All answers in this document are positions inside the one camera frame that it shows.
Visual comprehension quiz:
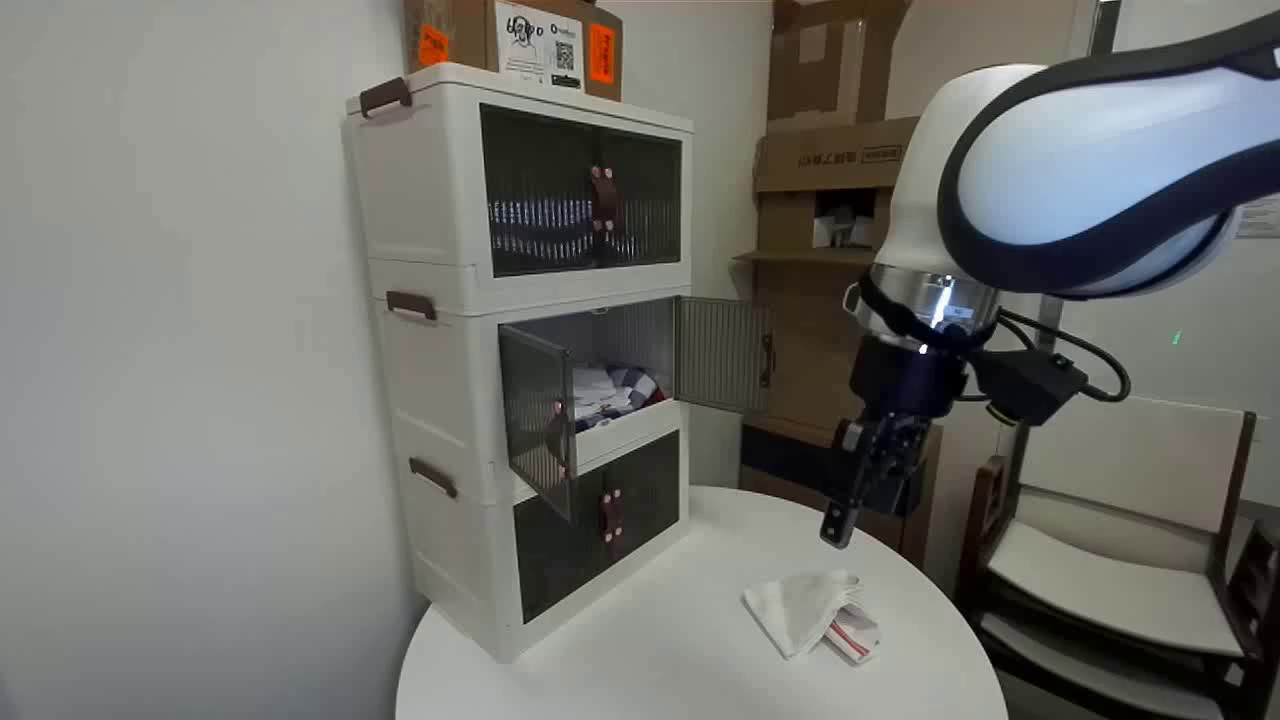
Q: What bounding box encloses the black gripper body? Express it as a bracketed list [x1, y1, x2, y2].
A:
[831, 331, 971, 522]

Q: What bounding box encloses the white towel with red stripes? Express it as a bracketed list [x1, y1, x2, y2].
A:
[742, 569, 885, 667]

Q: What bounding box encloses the smoked ribbed cabinet door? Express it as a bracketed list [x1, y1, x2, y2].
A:
[497, 322, 582, 517]
[674, 292, 778, 419]

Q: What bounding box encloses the small white box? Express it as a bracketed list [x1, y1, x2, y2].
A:
[814, 205, 879, 258]

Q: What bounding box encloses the pile of white clothes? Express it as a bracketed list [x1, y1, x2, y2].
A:
[574, 360, 670, 431]

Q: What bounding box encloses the printed cardboard box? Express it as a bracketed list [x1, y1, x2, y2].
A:
[754, 116, 923, 202]

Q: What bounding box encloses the navy striped folded fabric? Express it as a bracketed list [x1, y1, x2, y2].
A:
[488, 195, 595, 266]

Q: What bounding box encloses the cardboard box with orange labels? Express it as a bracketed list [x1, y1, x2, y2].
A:
[401, 0, 628, 106]

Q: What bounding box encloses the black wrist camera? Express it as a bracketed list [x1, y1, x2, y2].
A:
[976, 346, 1091, 431]

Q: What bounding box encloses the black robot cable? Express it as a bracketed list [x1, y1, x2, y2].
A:
[995, 308, 1138, 407]

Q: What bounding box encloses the brown cabinet side handle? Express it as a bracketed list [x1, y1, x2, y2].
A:
[385, 290, 445, 326]
[358, 78, 422, 126]
[406, 455, 463, 504]

